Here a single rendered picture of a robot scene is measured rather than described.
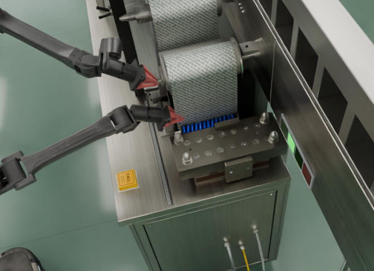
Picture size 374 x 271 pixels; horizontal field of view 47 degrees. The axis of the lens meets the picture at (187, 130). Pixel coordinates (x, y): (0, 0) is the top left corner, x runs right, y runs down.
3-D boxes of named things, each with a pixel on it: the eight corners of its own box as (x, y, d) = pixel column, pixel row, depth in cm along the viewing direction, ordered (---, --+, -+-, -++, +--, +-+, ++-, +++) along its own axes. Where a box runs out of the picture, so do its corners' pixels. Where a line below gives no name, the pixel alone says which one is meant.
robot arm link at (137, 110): (132, 115, 147) (131, 100, 150) (125, 124, 153) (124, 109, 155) (151, 117, 150) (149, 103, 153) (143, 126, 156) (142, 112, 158)
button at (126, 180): (117, 176, 167) (116, 172, 166) (134, 171, 168) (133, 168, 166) (119, 191, 163) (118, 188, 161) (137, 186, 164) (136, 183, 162)
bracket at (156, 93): (157, 128, 180) (144, 77, 156) (172, 125, 181) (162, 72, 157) (160, 138, 177) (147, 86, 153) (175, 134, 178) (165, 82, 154)
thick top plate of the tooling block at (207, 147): (171, 146, 165) (169, 137, 160) (271, 122, 168) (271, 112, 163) (180, 181, 155) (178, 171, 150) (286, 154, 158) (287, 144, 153)
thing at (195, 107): (177, 128, 165) (172, 95, 150) (237, 114, 166) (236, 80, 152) (178, 129, 164) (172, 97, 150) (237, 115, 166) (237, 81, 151)
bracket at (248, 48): (238, 47, 151) (238, 42, 150) (254, 43, 152) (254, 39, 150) (242, 56, 148) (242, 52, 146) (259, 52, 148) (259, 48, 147)
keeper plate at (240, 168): (225, 178, 161) (224, 162, 152) (250, 172, 162) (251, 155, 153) (226, 183, 159) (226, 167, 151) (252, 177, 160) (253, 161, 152)
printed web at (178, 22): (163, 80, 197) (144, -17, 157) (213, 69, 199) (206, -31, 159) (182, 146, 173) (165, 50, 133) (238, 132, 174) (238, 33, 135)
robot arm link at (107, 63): (97, 74, 140) (106, 68, 136) (99, 56, 143) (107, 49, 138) (116, 80, 144) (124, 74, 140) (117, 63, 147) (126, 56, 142)
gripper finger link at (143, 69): (154, 97, 151) (131, 90, 145) (150, 83, 155) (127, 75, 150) (165, 84, 147) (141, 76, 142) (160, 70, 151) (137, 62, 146)
